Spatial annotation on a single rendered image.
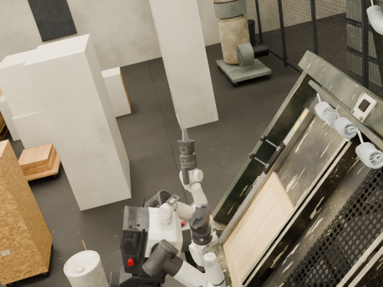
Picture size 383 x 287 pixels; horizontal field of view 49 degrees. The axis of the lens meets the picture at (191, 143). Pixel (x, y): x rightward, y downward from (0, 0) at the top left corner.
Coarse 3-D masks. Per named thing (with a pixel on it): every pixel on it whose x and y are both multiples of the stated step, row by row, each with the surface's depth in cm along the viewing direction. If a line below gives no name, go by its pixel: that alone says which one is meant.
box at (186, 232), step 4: (184, 224) 271; (188, 224) 270; (184, 228) 267; (188, 228) 266; (184, 232) 267; (188, 232) 267; (184, 236) 269; (188, 236) 269; (184, 240) 270; (188, 240) 270; (184, 244) 271; (188, 244) 272; (184, 248) 273; (188, 248) 273
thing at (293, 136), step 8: (312, 112) 220; (304, 120) 220; (296, 128) 223; (304, 128) 222; (288, 136) 227; (296, 136) 224; (288, 144) 225; (288, 152) 228; (280, 160) 229; (272, 168) 231; (264, 176) 234; (256, 184) 238; (256, 192) 237; (248, 200) 240; (240, 208) 245; (240, 216) 244; (232, 224) 246; (224, 232) 252; (224, 240) 250
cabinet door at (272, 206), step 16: (272, 176) 230; (272, 192) 224; (256, 208) 232; (272, 208) 217; (288, 208) 203; (240, 224) 242; (256, 224) 226; (272, 224) 211; (240, 240) 235; (256, 240) 219; (240, 256) 228; (256, 256) 213; (240, 272) 222
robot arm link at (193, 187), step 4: (180, 172) 233; (180, 176) 232; (188, 184) 236; (192, 184) 239; (196, 184) 237; (200, 184) 236; (188, 188) 235; (192, 188) 235; (196, 188) 234; (200, 188) 235; (192, 192) 236; (196, 192) 235
